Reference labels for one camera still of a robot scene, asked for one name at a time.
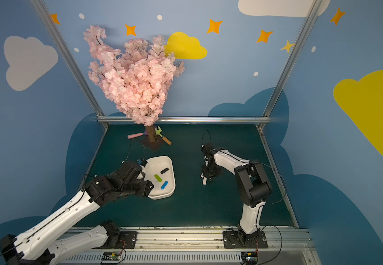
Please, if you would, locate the green orange toy tool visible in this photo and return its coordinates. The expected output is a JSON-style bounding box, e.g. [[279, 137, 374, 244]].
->
[[155, 127, 172, 145]]

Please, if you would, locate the left controller board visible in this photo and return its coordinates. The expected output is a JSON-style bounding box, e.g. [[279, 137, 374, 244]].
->
[[101, 252, 121, 263]]

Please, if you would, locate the pink cherry blossom tree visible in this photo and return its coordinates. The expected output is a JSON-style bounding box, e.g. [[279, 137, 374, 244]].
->
[[83, 25, 185, 144]]

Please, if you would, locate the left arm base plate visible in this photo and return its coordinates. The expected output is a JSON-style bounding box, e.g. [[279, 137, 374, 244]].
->
[[113, 231, 138, 250]]

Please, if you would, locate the controller board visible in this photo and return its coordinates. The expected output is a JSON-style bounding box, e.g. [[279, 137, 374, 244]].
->
[[241, 252, 258, 265], [101, 252, 121, 263]]

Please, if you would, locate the right controller board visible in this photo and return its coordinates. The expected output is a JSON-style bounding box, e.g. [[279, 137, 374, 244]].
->
[[241, 252, 258, 265]]

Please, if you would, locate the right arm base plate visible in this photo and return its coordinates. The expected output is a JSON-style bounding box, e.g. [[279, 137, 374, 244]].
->
[[222, 229, 268, 248]]

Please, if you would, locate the white storage box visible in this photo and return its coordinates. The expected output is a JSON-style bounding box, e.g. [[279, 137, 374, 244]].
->
[[143, 156, 176, 200]]

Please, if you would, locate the green table mat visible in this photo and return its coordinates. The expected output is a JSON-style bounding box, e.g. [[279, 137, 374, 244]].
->
[[78, 124, 293, 227]]

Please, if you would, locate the pink marker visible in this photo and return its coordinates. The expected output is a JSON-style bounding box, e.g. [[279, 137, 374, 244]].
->
[[127, 133, 146, 139]]

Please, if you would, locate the green usb drive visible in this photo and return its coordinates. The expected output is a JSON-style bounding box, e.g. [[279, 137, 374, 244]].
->
[[154, 174, 163, 182]]

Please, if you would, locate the aluminium frame rail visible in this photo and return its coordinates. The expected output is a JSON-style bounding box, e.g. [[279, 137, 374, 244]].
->
[[96, 116, 270, 124]]

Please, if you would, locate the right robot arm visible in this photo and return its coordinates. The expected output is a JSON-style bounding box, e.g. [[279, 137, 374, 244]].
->
[[201, 142, 273, 243]]

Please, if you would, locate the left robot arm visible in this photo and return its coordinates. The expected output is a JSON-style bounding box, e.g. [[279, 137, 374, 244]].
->
[[0, 162, 154, 265]]

